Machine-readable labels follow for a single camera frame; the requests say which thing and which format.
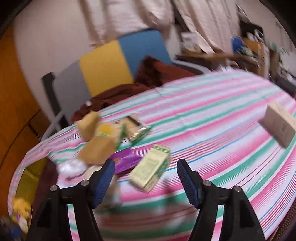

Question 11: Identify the white plastic bag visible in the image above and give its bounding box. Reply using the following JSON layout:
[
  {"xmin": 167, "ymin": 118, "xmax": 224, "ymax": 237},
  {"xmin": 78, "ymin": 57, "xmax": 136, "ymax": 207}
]
[{"xmin": 57, "ymin": 158, "xmax": 88, "ymax": 179}]

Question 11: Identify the orange sponge block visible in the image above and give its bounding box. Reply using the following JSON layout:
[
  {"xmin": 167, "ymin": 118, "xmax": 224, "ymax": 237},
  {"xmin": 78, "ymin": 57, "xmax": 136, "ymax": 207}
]
[
  {"xmin": 75, "ymin": 111, "xmax": 100, "ymax": 141},
  {"xmin": 78, "ymin": 136, "xmax": 116, "ymax": 165}
]

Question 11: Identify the purple packet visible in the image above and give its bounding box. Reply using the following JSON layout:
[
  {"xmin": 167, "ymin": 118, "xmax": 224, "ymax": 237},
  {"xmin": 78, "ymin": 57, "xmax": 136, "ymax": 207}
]
[{"xmin": 110, "ymin": 148, "xmax": 142, "ymax": 175}]

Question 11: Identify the green carton box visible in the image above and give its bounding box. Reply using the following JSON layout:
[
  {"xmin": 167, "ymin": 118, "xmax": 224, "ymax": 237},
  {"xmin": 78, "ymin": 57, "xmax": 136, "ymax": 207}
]
[{"xmin": 129, "ymin": 145, "xmax": 171, "ymax": 193}]

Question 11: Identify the yellow green snack packet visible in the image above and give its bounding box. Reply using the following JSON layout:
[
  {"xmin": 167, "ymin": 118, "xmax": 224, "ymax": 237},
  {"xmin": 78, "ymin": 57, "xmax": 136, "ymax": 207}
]
[{"xmin": 95, "ymin": 123, "xmax": 126, "ymax": 149}]

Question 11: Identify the gold metal tray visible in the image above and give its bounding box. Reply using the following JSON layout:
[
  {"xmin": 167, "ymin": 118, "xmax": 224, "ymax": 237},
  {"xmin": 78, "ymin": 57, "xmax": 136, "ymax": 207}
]
[{"xmin": 15, "ymin": 158, "xmax": 58, "ymax": 205}]

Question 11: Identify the striped pink green bedsheet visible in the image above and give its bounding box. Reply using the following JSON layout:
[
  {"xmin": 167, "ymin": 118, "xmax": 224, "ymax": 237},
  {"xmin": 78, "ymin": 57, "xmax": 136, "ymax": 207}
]
[{"xmin": 7, "ymin": 69, "xmax": 296, "ymax": 241}]

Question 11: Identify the wooden wardrobe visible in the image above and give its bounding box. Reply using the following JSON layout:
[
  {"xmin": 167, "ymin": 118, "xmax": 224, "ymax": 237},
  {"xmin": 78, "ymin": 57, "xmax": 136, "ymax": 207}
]
[{"xmin": 1, "ymin": 26, "xmax": 50, "ymax": 216}]

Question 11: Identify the beige cardboard box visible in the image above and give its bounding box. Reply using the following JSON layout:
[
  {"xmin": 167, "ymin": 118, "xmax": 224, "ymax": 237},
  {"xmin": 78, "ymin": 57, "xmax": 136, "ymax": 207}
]
[{"xmin": 260, "ymin": 101, "xmax": 295, "ymax": 148}]

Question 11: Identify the black rolled mat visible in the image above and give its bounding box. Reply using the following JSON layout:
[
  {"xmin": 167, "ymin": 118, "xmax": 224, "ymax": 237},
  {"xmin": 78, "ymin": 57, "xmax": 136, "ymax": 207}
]
[{"xmin": 42, "ymin": 72, "xmax": 61, "ymax": 116}]

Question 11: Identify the grey yellow blue headboard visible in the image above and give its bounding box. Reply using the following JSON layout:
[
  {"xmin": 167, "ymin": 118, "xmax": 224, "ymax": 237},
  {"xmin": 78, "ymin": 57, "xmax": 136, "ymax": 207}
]
[{"xmin": 53, "ymin": 30, "xmax": 172, "ymax": 121}]

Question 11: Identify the maroon cloth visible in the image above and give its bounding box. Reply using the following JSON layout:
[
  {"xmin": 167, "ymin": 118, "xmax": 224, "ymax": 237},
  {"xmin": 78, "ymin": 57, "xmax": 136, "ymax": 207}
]
[{"xmin": 71, "ymin": 56, "xmax": 195, "ymax": 123}]

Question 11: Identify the cluttered wooden side table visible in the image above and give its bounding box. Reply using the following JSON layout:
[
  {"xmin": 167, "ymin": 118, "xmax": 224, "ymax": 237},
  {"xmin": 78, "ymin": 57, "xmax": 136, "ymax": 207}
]
[{"xmin": 176, "ymin": 21, "xmax": 275, "ymax": 79}]

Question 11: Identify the blue round container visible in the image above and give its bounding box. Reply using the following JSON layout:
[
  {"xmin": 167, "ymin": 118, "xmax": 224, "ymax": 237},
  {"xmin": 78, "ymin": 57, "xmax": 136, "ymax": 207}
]
[{"xmin": 231, "ymin": 37, "xmax": 244, "ymax": 53}]

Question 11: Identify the beige floral curtain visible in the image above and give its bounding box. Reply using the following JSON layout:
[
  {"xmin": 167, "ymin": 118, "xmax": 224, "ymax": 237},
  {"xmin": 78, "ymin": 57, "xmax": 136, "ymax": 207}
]
[{"xmin": 79, "ymin": 1, "xmax": 237, "ymax": 53}]

